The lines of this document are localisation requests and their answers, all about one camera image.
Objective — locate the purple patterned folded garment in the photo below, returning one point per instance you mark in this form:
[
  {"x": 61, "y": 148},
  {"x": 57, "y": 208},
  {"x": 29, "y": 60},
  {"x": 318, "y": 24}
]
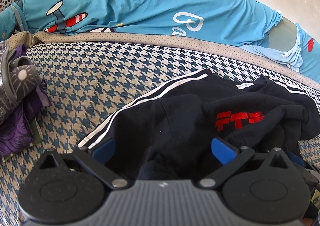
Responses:
[{"x": 15, "y": 131}]

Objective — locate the houndstooth blue beige mattress cover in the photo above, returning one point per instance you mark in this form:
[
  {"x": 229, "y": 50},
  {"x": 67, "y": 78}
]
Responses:
[{"x": 89, "y": 76}]

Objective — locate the blue cartoon airplane duvet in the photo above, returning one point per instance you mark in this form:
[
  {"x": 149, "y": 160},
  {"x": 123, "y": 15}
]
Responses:
[{"x": 243, "y": 23}]

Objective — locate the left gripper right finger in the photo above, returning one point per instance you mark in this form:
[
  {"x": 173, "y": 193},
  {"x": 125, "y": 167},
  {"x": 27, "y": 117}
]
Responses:
[{"x": 264, "y": 188}]

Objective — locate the black sweatshirt with red logo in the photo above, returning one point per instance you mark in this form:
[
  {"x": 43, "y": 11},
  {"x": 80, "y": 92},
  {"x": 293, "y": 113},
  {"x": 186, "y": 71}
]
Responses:
[{"x": 166, "y": 134}]

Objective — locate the green striped folded garment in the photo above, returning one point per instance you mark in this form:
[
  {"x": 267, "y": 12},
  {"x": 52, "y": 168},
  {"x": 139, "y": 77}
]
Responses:
[{"x": 36, "y": 136}]

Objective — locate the grey patterned folded garment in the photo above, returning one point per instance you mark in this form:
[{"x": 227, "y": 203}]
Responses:
[{"x": 20, "y": 82}]

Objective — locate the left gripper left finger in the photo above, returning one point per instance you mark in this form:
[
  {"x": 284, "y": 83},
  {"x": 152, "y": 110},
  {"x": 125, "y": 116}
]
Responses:
[{"x": 64, "y": 188}]

